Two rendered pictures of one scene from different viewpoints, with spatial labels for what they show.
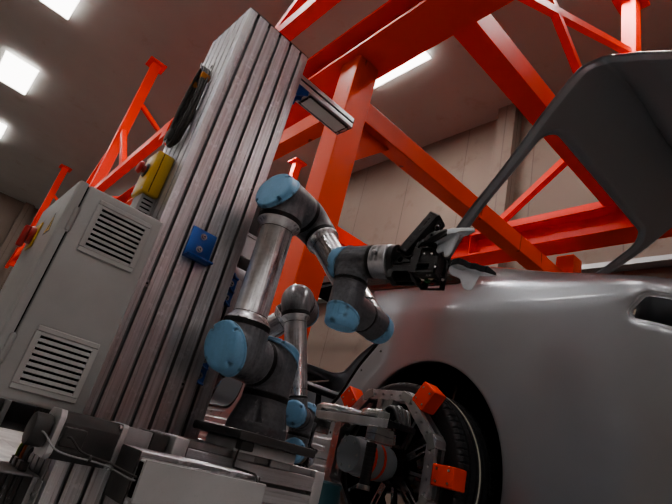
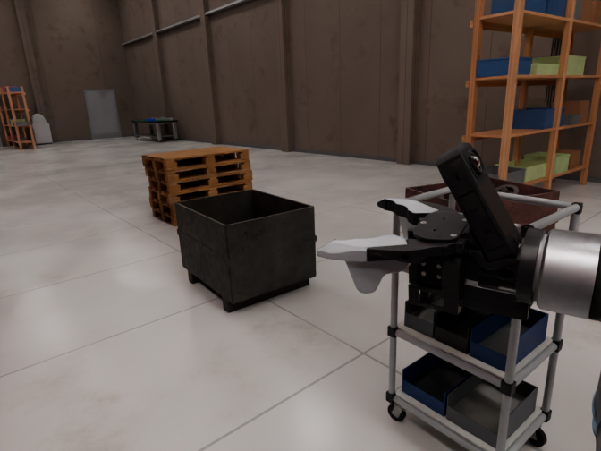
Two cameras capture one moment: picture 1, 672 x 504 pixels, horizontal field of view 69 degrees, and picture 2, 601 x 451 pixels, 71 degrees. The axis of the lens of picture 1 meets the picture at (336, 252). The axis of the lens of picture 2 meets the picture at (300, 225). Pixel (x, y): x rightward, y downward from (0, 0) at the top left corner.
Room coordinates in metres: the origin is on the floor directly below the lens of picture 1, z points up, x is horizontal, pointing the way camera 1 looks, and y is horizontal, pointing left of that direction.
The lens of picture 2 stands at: (1.32, -0.36, 1.37)
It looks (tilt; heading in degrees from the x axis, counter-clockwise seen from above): 17 degrees down; 178
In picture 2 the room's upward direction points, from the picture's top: 2 degrees counter-clockwise
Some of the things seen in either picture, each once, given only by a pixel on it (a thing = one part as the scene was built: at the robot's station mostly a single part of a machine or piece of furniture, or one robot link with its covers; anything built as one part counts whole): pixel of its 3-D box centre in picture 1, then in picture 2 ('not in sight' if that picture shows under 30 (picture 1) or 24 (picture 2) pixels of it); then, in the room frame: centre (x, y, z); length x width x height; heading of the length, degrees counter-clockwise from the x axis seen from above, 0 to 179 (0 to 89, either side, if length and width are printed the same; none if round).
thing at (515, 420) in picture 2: not in sight; (471, 327); (-0.11, 0.34, 0.50); 0.54 x 0.42 x 1.00; 37
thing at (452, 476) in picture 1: (448, 477); not in sight; (1.78, -0.56, 0.85); 0.09 x 0.08 x 0.07; 37
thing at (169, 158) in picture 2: not in sight; (200, 182); (-4.06, -1.47, 0.40); 1.17 x 0.77 x 0.80; 127
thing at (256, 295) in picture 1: (264, 272); not in sight; (1.19, 0.16, 1.19); 0.15 x 0.12 x 0.55; 142
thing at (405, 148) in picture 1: (479, 233); not in sight; (3.11, -0.97, 2.54); 2.58 x 0.12 x 0.42; 127
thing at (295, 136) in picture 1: (259, 156); not in sight; (3.07, 0.71, 2.67); 1.77 x 0.10 x 0.12; 37
